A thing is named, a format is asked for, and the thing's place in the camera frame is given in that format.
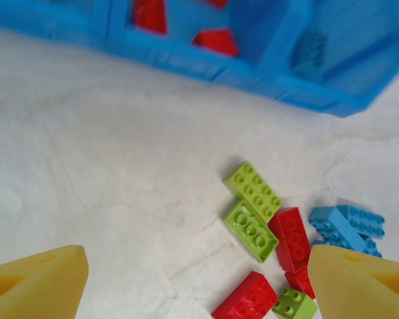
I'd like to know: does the small red lego brick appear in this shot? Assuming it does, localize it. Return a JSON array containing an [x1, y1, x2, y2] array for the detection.
[[285, 267, 317, 300]]

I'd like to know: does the blue lego brick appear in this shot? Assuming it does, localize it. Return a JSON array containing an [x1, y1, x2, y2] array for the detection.
[[335, 204, 386, 239], [291, 29, 329, 69], [358, 234, 384, 259], [308, 205, 370, 255]]

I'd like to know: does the small green lego brick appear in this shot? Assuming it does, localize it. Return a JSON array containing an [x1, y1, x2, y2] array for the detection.
[[271, 287, 319, 319]]

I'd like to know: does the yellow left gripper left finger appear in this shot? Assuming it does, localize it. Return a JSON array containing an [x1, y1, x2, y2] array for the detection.
[[0, 245, 89, 319]]

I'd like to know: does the blue plastic bin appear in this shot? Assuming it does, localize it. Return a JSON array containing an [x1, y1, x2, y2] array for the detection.
[[252, 0, 399, 119], [105, 0, 309, 86], [0, 0, 111, 51]]

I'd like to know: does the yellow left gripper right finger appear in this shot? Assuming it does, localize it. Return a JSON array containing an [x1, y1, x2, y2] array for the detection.
[[307, 245, 399, 319]]

